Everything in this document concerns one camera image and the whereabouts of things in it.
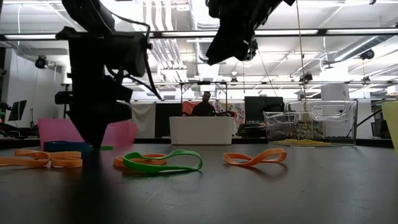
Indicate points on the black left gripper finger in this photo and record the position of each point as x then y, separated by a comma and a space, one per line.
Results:
93, 133

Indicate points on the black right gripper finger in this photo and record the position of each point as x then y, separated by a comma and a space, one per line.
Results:
225, 46
243, 53

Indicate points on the green rubber band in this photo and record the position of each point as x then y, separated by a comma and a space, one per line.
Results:
107, 147
161, 169

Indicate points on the thin blue rubber band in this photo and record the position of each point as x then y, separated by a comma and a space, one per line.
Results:
62, 147

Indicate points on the white plastic basket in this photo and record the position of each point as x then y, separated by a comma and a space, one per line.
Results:
200, 130

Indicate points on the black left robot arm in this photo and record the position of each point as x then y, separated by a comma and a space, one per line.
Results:
90, 46

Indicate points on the black ceiling spotlight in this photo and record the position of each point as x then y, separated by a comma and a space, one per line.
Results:
367, 54
41, 62
255, 46

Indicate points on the pink plastic basket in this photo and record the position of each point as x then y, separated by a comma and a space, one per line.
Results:
53, 130

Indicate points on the ceiling light strip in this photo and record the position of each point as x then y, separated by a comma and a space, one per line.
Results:
186, 33
360, 31
31, 36
286, 32

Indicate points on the black clothes rack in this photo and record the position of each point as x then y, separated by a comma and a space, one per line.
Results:
226, 93

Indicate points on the white hanging cloth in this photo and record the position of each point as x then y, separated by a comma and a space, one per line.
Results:
143, 119

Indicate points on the black computer monitor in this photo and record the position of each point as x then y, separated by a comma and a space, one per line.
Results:
17, 110
258, 109

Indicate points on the floral hanging cloth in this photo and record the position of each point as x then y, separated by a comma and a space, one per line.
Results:
237, 112

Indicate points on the person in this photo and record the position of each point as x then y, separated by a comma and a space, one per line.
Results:
203, 109

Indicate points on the orange hanging cloth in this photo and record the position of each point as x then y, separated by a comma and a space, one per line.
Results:
187, 107

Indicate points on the black overhead crossbar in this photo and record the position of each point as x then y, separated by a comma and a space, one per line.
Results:
321, 31

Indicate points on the clear plastic basket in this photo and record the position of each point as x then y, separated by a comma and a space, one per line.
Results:
351, 124

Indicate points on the black table mat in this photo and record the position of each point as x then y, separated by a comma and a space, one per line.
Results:
248, 199

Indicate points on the silver ribbed duct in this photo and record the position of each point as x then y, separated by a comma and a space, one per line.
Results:
201, 49
357, 49

